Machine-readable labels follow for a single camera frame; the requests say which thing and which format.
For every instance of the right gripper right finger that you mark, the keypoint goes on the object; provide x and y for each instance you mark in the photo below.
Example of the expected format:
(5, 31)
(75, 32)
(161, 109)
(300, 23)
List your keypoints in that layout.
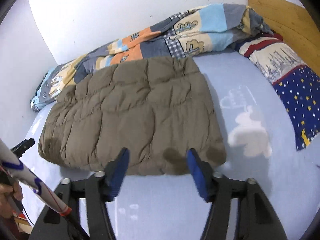
(202, 174)

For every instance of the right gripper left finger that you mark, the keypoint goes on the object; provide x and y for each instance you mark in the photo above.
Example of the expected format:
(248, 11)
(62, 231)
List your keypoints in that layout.
(115, 172)

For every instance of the olive hooded puffer jacket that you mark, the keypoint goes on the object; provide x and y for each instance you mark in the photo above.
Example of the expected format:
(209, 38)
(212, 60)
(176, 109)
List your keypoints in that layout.
(157, 108)

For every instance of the white sleeve blue pattern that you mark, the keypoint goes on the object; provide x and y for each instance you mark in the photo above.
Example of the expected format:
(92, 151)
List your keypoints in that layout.
(13, 167)

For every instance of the light blue cloud bedsheet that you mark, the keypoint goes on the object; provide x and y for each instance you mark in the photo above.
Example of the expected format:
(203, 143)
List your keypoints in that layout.
(261, 153)

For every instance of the star and castle pillow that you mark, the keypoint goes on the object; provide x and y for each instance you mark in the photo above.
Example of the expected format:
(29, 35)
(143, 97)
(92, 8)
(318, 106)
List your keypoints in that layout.
(295, 83)

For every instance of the patchwork cartoon quilt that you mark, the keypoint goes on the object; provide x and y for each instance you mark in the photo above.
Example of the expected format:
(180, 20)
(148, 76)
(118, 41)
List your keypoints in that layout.
(210, 28)

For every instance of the wooden headboard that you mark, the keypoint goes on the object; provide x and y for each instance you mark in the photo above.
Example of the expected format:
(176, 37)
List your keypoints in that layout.
(295, 25)

